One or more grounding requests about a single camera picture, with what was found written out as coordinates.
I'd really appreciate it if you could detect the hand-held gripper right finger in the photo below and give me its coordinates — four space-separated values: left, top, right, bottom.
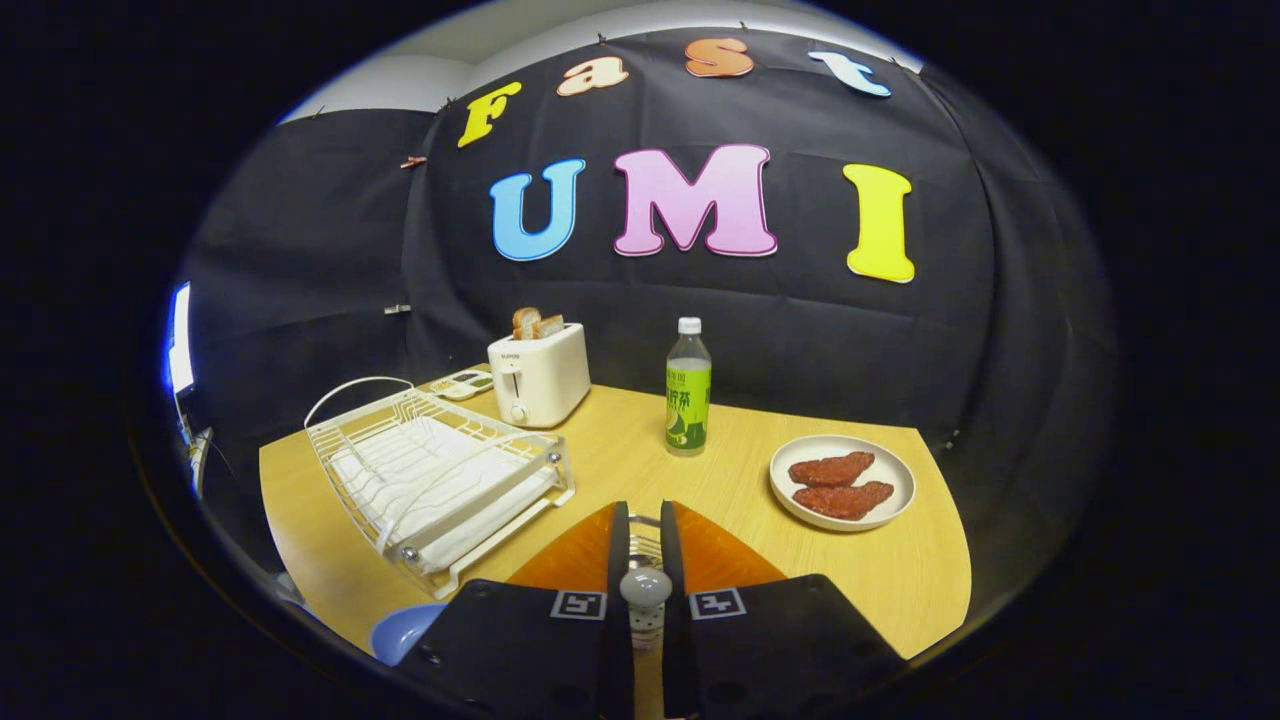
658 500 909 719

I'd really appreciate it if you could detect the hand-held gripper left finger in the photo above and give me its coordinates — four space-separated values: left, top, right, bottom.
398 500 636 720

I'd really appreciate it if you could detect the blue plate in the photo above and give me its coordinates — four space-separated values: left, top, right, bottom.
370 603 448 667

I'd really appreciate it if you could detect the white spoon with checked handle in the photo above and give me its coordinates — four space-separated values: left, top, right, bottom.
618 566 673 651

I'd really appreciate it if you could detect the metal wire basket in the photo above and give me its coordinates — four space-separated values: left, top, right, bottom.
628 513 663 571

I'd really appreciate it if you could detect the white wire dish rack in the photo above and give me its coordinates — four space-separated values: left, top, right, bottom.
304 376 576 601

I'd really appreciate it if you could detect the small white plate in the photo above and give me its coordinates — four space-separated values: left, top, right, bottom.
769 434 916 532

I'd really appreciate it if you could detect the divided seasoning dish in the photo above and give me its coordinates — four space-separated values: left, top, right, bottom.
430 369 495 402

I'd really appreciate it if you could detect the red meat piece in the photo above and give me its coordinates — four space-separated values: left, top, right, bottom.
793 481 895 521
788 451 876 488

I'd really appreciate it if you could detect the green label drink bottle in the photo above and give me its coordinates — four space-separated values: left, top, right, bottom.
665 317 713 458

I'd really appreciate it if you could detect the white toaster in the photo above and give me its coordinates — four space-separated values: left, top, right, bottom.
487 322 592 430

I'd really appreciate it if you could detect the black backdrop cloth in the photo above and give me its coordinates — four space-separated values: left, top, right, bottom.
185 25 1116 601

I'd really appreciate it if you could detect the bright white screen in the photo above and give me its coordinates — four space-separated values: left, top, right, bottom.
165 282 196 396

